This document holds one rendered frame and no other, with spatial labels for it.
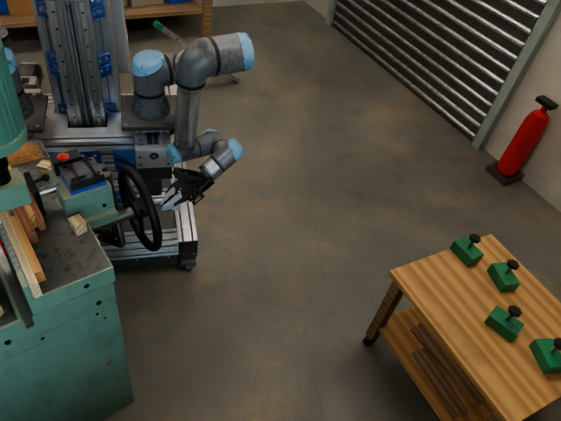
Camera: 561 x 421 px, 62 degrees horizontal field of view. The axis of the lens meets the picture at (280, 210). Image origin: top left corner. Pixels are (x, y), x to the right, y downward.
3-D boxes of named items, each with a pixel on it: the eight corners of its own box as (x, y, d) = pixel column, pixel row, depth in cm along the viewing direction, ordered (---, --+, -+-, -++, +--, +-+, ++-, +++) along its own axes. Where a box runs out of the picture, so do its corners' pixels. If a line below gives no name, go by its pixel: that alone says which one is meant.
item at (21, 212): (38, 241, 125) (35, 230, 122) (30, 245, 124) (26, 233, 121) (13, 189, 137) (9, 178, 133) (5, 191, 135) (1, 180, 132)
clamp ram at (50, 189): (68, 207, 134) (62, 184, 128) (40, 216, 130) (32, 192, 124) (57, 188, 139) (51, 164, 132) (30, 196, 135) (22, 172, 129)
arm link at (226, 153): (238, 146, 177) (250, 156, 171) (215, 164, 176) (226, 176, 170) (228, 132, 171) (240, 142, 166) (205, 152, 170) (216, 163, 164)
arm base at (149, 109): (130, 99, 190) (128, 77, 183) (168, 98, 194) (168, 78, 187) (131, 121, 180) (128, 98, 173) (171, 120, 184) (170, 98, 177)
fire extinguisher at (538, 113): (521, 180, 331) (570, 107, 289) (503, 186, 323) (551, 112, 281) (502, 164, 341) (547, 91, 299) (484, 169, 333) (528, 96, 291)
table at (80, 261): (149, 267, 131) (148, 254, 127) (33, 316, 116) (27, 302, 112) (72, 145, 163) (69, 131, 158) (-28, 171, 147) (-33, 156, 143)
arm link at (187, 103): (184, 58, 131) (175, 173, 169) (219, 52, 136) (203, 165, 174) (167, 33, 136) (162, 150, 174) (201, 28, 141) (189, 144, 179)
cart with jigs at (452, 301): (541, 418, 207) (640, 345, 162) (446, 478, 184) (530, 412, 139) (444, 300, 246) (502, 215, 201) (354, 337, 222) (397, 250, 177)
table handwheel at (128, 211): (175, 257, 144) (149, 166, 135) (112, 284, 134) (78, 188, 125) (144, 239, 168) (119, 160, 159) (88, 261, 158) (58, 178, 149)
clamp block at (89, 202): (115, 208, 141) (112, 186, 135) (69, 224, 134) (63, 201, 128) (96, 179, 149) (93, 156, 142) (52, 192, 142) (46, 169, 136)
